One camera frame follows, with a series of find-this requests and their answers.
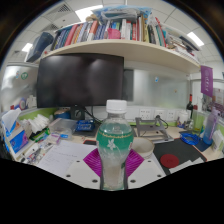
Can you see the dark wine bottle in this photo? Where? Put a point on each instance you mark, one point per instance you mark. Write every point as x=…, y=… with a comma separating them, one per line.
x=189, y=106

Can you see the green-labelled clear drink bottle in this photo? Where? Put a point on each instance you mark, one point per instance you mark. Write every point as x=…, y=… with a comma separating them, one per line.
x=115, y=140

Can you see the blue tissue box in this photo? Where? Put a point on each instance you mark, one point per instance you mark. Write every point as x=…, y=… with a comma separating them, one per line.
x=16, y=138

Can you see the small blue box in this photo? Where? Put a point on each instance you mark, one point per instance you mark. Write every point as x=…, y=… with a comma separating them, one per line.
x=85, y=126

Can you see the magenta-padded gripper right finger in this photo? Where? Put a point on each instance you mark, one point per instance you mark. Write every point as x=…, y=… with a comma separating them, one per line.
x=146, y=173

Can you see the white round container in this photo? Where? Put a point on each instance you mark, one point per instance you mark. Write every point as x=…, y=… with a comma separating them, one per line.
x=183, y=117

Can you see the white tissue pack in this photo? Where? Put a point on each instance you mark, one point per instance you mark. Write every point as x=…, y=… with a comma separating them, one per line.
x=218, y=140

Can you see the white wall socket row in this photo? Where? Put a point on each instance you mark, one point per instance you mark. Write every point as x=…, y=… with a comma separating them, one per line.
x=156, y=114

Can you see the clear plastic box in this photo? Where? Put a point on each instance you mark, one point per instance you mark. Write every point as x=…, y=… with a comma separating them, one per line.
x=62, y=126

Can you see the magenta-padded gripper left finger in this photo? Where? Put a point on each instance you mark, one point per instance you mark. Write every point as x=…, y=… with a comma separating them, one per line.
x=81, y=171

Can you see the white paper slip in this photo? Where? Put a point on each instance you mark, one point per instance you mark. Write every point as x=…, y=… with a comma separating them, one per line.
x=181, y=166

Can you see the purple hanging pennant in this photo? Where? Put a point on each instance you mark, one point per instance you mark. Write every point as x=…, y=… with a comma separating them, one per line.
x=206, y=80

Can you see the white tissue pile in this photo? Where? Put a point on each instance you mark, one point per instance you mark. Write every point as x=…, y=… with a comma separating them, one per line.
x=38, y=123

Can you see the black desk mat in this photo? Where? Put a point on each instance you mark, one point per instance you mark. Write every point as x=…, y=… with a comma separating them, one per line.
x=180, y=150

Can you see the flat round red coaster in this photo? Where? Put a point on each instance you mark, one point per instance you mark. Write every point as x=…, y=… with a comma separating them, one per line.
x=169, y=161

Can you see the black computer monitor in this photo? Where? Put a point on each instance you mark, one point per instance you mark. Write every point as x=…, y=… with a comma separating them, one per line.
x=80, y=80

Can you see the translucent purple water bottle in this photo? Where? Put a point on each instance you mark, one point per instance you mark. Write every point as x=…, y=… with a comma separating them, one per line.
x=210, y=128

